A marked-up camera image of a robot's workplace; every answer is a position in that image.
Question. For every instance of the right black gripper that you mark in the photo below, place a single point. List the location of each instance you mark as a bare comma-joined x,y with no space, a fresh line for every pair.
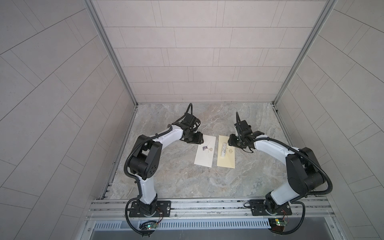
231,141

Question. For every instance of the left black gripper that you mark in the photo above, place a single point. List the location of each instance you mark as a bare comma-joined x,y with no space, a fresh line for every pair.
198,139

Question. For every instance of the yellow manila envelope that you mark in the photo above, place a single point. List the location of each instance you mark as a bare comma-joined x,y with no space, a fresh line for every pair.
229,160

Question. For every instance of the cream white envelope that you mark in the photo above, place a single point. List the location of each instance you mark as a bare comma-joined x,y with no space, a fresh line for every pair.
205,152

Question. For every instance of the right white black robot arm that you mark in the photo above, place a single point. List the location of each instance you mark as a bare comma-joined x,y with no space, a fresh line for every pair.
303,171

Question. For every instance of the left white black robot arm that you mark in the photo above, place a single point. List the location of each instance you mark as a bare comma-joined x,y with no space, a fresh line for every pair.
143,161

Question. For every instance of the right circuit board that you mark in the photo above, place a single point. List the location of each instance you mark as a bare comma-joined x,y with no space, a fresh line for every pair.
278,225

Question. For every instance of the circuit board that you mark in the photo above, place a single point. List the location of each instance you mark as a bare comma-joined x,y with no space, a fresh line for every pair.
149,226
278,225

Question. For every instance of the left circuit board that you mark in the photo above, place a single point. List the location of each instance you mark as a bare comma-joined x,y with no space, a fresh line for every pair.
149,226

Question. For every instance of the white ventilation grille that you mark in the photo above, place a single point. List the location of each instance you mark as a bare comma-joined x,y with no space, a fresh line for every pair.
191,224

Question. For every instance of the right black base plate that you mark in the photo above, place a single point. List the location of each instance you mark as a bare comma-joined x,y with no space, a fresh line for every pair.
262,208

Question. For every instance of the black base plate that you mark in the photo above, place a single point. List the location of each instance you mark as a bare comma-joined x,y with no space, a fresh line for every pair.
156,207
262,208

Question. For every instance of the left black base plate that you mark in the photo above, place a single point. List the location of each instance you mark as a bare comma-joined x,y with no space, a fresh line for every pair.
156,207

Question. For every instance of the aluminium mounting rail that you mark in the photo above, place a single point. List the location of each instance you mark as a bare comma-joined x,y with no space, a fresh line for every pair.
198,208

